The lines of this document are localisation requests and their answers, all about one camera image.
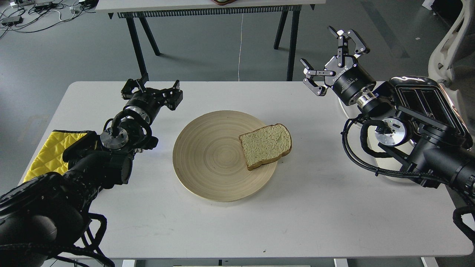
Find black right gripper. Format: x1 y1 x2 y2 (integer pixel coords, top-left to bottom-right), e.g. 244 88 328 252
300 26 376 106

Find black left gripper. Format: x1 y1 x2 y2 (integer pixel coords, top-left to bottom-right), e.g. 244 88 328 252
121 78 183 120

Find slice of bread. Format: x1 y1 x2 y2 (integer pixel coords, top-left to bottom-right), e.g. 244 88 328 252
239 123 292 171

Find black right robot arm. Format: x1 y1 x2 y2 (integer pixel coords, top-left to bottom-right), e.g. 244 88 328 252
301 26 475 241

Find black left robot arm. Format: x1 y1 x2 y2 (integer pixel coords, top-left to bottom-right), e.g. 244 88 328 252
1 74 183 267

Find cream white toaster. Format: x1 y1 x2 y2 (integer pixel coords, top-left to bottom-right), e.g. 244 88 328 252
341 76 474 193

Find background table with black legs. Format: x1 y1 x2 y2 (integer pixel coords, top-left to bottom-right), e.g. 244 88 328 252
95 0 327 81

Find round wooden plate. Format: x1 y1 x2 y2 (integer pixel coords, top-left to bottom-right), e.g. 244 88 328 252
173 111 278 202

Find white office chair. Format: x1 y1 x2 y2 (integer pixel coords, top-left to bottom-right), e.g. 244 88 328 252
428 0 474 87

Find yellow quilted cloth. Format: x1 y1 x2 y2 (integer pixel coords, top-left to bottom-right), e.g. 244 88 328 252
22 130 96 183

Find white hanging cable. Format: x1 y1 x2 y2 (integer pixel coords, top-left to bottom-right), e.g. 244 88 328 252
237 13 244 81

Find cables and adapters on floor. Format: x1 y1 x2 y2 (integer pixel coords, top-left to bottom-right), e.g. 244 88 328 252
0 0 99 37

